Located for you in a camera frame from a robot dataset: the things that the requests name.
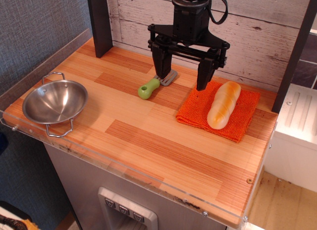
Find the orange black object bottom left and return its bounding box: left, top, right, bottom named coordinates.
left=0, top=215, right=39, bottom=230

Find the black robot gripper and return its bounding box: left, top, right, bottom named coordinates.
left=148, top=0, right=230, bottom=91

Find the stainless steel two-handled bowl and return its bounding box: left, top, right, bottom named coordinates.
left=22, top=72, right=88, bottom=138

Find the orange knitted cloth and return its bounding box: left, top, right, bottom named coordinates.
left=176, top=81, right=261, bottom=142

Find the dark left vertical post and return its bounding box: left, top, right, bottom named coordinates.
left=87, top=0, right=113, bottom=58

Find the plastic toy bread loaf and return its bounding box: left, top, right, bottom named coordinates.
left=207, top=81, right=241, bottom=130

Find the white toy sink unit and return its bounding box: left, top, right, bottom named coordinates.
left=264, top=84, right=317, bottom=191

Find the silver dispenser panel with buttons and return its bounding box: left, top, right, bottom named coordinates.
left=98, top=187, right=159, bottom=230

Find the dark vertical post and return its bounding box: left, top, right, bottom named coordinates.
left=87, top=0, right=113, bottom=58
left=271, top=0, right=317, bottom=113

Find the clear acrylic table edge guard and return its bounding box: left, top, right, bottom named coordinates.
left=1, top=107, right=253, bottom=230

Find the dark right vertical post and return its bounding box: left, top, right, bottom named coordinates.
left=271, top=0, right=317, bottom=113

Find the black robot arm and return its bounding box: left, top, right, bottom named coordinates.
left=148, top=0, right=230, bottom=91

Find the grey toy fridge cabinet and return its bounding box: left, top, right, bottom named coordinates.
left=45, top=144, right=226, bottom=230

